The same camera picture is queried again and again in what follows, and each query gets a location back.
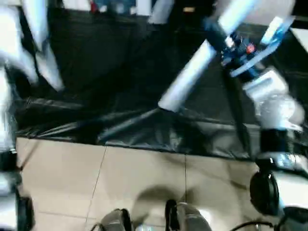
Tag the white flat board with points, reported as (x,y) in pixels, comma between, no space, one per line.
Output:
(300,38)

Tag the white glass-door cabinet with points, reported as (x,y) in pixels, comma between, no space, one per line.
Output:
(144,4)

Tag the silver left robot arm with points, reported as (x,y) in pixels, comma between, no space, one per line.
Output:
(4,115)

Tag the red bottle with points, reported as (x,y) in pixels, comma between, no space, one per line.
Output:
(93,6)

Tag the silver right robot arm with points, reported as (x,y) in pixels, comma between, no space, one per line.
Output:
(272,101)

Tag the black padded work mat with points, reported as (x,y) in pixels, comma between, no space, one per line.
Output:
(108,84)

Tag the black cabinet with gold label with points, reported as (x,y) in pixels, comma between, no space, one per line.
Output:
(192,9)

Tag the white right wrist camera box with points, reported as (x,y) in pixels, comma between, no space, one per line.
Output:
(274,31)

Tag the white plastic table leg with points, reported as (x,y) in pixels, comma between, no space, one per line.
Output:
(45,53)
(161,12)
(187,79)

